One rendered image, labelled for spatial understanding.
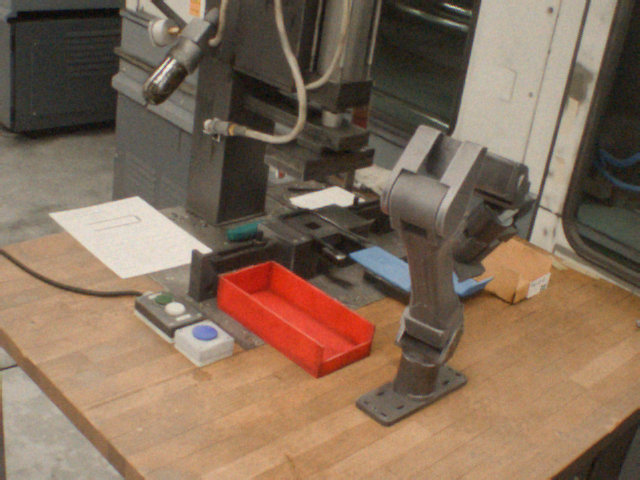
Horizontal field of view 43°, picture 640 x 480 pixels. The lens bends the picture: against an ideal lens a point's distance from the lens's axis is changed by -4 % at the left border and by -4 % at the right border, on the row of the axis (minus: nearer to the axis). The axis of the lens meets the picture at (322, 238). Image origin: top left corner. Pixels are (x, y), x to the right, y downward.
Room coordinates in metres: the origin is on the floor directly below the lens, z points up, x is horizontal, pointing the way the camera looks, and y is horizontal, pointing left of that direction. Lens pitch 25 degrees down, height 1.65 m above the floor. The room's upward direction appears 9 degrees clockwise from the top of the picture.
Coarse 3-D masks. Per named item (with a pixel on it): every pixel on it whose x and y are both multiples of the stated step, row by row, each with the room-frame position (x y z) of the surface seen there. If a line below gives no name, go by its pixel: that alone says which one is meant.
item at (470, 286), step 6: (456, 276) 1.45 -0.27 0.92; (456, 282) 1.43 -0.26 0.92; (468, 282) 1.44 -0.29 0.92; (474, 282) 1.44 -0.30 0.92; (480, 282) 1.40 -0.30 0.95; (486, 282) 1.41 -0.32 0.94; (456, 288) 1.41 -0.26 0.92; (462, 288) 1.41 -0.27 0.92; (468, 288) 1.38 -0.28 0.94; (474, 288) 1.39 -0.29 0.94; (480, 288) 1.42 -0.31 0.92; (462, 294) 1.38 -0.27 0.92; (468, 294) 1.39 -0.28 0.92
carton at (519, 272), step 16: (512, 240) 1.57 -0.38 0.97; (496, 256) 1.58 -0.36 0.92; (512, 256) 1.56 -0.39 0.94; (528, 256) 1.54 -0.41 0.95; (544, 256) 1.51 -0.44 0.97; (496, 272) 1.45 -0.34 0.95; (512, 272) 1.43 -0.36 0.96; (528, 272) 1.53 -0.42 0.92; (544, 272) 1.51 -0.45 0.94; (496, 288) 1.44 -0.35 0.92; (512, 288) 1.42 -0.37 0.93; (528, 288) 1.45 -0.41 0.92; (544, 288) 1.50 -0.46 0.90; (512, 304) 1.42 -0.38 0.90
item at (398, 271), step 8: (368, 248) 1.38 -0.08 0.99; (376, 248) 1.38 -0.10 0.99; (360, 256) 1.34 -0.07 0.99; (368, 256) 1.34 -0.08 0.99; (376, 256) 1.35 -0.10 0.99; (384, 256) 1.35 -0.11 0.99; (368, 264) 1.31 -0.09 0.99; (376, 264) 1.32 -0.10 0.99; (392, 264) 1.33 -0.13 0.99; (400, 264) 1.33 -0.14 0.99; (384, 272) 1.29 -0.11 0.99; (392, 272) 1.30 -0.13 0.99; (400, 272) 1.30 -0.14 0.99; (408, 272) 1.31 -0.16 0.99; (400, 280) 1.27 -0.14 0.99; (408, 280) 1.28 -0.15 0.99; (408, 288) 1.25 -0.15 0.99
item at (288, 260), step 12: (312, 228) 1.47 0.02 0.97; (276, 240) 1.39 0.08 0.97; (336, 240) 1.44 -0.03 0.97; (276, 252) 1.39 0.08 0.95; (288, 252) 1.37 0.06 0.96; (300, 252) 1.37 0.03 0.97; (312, 252) 1.39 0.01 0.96; (348, 252) 1.47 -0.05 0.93; (288, 264) 1.36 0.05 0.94; (300, 264) 1.37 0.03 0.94; (312, 264) 1.40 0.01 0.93; (336, 264) 1.47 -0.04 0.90; (348, 264) 1.47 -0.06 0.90; (300, 276) 1.38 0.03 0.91; (312, 276) 1.40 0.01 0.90
